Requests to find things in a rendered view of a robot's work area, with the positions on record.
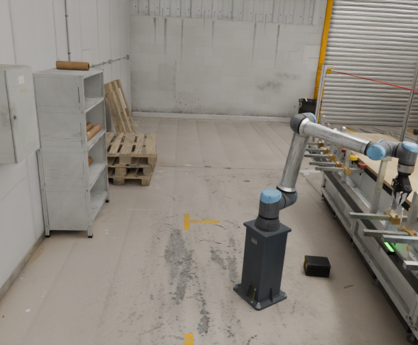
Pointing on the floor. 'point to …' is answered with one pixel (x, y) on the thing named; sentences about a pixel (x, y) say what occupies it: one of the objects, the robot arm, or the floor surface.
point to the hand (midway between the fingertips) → (399, 204)
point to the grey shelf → (70, 147)
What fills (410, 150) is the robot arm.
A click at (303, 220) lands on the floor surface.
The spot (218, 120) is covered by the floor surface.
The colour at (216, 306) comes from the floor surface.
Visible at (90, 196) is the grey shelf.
